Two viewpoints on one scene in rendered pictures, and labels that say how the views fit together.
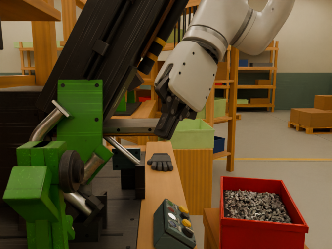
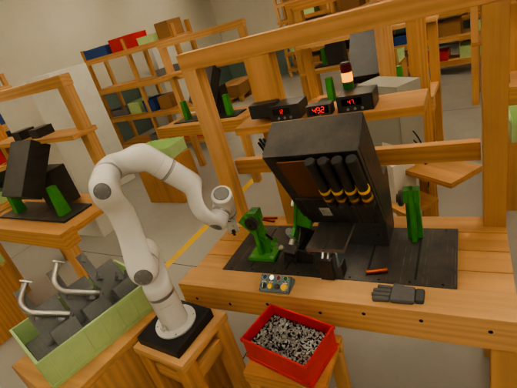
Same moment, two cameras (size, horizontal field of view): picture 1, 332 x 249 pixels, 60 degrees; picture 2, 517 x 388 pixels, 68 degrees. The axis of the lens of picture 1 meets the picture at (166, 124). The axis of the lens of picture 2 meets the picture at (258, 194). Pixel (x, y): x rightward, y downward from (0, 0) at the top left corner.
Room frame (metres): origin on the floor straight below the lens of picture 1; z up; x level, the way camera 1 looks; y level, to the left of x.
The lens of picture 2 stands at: (1.50, -1.17, 2.05)
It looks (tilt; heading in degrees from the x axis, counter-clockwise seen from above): 25 degrees down; 125
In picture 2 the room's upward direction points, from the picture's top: 16 degrees counter-clockwise
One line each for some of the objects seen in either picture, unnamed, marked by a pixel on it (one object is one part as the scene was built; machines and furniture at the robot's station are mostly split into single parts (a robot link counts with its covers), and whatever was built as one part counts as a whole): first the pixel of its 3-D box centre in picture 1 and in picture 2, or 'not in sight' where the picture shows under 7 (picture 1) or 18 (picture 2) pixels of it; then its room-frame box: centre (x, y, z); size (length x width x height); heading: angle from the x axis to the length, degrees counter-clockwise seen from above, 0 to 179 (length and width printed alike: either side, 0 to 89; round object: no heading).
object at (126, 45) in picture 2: not in sight; (150, 94); (-4.11, 4.39, 1.13); 2.48 x 0.54 x 2.27; 179
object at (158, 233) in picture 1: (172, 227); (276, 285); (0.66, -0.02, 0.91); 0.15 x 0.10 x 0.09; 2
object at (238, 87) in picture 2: not in sight; (238, 88); (-4.52, 8.06, 0.22); 1.20 x 0.81 x 0.44; 92
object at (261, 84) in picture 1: (224, 76); not in sight; (9.36, -1.87, 1.12); 3.16 x 0.54 x 2.24; 89
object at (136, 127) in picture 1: (106, 127); (337, 225); (0.92, 0.19, 1.11); 0.39 x 0.16 x 0.03; 92
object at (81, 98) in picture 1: (82, 117); (305, 210); (0.76, 0.22, 1.17); 0.13 x 0.12 x 0.20; 2
